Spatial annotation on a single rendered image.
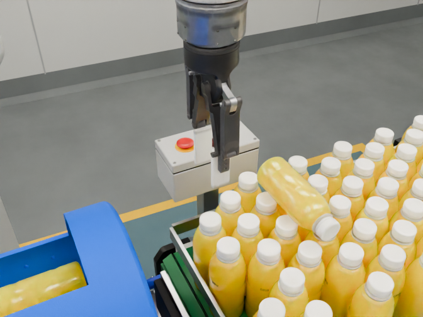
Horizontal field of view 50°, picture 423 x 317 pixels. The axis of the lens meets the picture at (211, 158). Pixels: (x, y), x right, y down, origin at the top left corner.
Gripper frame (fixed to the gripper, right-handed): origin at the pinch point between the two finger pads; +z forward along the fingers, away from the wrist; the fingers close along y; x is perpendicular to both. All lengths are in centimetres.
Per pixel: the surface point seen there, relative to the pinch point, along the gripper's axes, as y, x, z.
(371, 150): -3.0, 39.2, 13.6
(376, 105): -142, 199, 122
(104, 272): 15.1, -21.6, -1.0
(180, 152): -17.8, 1.8, 11.5
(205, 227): 1.1, -1.7, 13.9
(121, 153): -168, 23, 122
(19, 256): -3.7, -31.4, 10.9
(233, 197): -3.0, 6.2, 13.6
